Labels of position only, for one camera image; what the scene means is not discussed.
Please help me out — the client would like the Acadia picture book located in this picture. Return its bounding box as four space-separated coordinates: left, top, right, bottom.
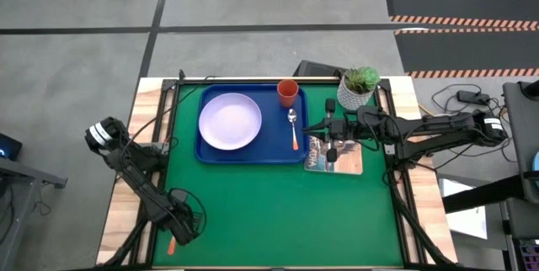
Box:
303 134 364 176

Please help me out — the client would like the black flat device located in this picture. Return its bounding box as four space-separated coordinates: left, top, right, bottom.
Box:
292 59 349 79

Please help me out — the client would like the grey metal cart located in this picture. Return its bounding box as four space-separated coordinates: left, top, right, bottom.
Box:
0 157 68 271

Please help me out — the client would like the black floor cable tangle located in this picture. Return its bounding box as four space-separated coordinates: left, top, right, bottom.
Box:
420 83 520 163

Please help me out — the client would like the black metal table frame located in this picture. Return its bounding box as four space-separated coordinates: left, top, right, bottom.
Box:
99 71 460 271

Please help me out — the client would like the white paper sheet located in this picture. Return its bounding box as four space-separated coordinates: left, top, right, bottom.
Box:
437 178 488 241

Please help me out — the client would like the lavender round plate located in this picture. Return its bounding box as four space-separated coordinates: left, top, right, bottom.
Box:
198 92 263 151

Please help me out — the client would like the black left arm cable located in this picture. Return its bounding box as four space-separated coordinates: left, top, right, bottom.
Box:
120 69 216 158

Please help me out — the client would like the blue plastic tray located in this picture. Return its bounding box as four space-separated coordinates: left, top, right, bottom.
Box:
194 83 311 166

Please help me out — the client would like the dark device with blue light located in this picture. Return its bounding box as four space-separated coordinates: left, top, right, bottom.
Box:
0 133 23 162

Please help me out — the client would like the large black hazard-striped floor mat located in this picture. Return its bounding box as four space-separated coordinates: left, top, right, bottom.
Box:
383 0 539 29

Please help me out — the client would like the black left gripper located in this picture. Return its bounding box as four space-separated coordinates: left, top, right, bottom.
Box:
165 187 207 247

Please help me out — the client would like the green table mat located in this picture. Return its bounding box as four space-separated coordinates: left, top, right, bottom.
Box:
152 82 404 268

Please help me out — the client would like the metal spoon orange handle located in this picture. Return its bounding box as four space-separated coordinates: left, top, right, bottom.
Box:
287 108 300 151

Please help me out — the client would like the grey and black stand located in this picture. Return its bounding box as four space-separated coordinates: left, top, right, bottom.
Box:
441 77 539 271

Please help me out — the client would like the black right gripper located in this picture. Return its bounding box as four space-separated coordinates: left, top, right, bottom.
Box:
302 98 374 163

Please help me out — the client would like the black power adapter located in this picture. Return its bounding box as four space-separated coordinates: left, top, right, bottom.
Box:
456 89 492 106

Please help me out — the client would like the succulent in white patterned pot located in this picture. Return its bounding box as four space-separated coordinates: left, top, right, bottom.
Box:
336 66 381 111

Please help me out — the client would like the orange plastic cup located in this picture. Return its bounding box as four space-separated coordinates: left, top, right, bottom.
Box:
276 78 300 109

